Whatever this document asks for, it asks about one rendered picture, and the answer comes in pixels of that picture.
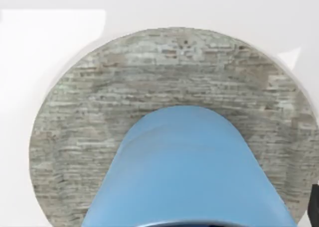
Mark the light blue cup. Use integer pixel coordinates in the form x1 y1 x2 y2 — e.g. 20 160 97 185
81 106 298 227

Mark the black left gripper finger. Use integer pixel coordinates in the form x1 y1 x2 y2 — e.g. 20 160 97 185
308 183 319 227

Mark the round grey wooden coaster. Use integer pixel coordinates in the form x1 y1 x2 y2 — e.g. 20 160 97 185
28 26 319 227

